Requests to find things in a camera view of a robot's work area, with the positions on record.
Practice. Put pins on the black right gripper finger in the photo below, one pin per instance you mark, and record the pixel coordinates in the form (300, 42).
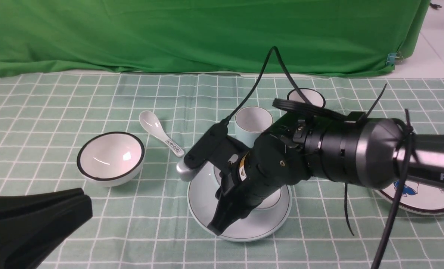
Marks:
(27, 237)

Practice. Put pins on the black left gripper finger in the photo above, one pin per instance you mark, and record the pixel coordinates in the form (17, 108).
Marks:
(37, 201)

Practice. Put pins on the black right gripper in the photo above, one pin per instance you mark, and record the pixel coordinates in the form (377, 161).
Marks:
(250, 175)

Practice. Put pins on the light blue shallow bowl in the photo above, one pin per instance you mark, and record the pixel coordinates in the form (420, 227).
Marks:
(267, 203)

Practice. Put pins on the light blue cup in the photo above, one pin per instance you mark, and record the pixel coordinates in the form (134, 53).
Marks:
(250, 122)

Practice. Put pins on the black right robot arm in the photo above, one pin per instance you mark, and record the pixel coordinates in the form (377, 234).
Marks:
(368, 152)

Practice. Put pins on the light blue plate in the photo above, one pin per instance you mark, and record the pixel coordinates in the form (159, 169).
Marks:
(259, 224)

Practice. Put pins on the white bowl black rim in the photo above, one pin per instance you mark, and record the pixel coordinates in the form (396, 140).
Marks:
(111, 159)

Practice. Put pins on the green checkered tablecloth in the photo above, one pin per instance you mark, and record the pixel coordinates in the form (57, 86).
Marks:
(145, 224)

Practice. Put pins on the white cup black rim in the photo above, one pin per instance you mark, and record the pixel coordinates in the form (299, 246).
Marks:
(313, 96)

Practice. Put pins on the green backdrop cloth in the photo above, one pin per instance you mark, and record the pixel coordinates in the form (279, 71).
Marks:
(346, 38)

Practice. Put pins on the white plate cartoon figures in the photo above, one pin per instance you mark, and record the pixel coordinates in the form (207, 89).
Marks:
(420, 198)

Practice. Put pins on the blue clip on backdrop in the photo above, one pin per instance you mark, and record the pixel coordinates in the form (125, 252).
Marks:
(391, 59)

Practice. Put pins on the black wrist camera silver mount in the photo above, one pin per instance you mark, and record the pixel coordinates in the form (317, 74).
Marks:
(201, 151)

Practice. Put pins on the white spoon patterned handle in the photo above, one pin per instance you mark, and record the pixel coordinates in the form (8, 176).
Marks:
(150, 122)

